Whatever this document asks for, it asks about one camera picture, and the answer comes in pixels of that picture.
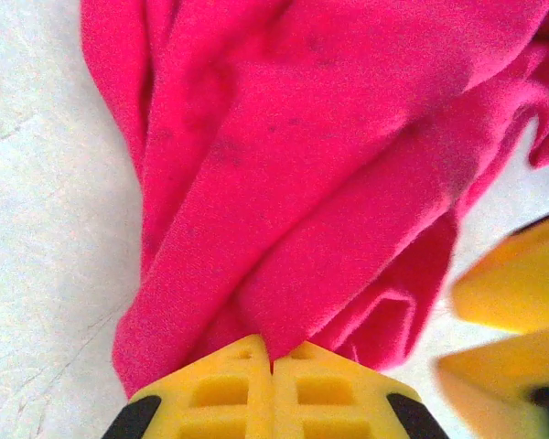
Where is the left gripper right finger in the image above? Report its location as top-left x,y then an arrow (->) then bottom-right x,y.
272,340 -> 440,439

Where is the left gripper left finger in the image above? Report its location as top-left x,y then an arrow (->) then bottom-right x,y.
102,333 -> 274,439

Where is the red t-shirt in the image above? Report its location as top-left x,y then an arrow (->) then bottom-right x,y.
80,0 -> 549,399

